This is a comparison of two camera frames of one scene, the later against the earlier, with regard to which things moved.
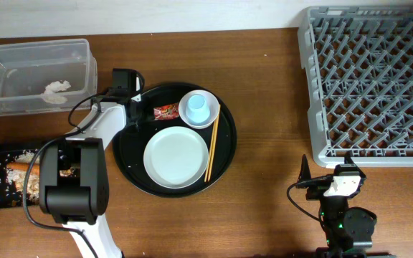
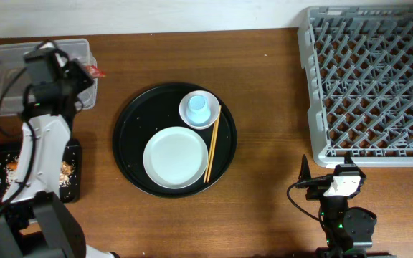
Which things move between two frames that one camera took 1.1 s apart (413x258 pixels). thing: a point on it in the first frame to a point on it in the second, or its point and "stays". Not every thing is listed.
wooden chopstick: (214, 144) stays
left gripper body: (139, 119) to (77, 78)
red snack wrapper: (168, 112) to (95, 72)
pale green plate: (176, 157) stays
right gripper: (317, 190) stays
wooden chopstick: (211, 151) stays
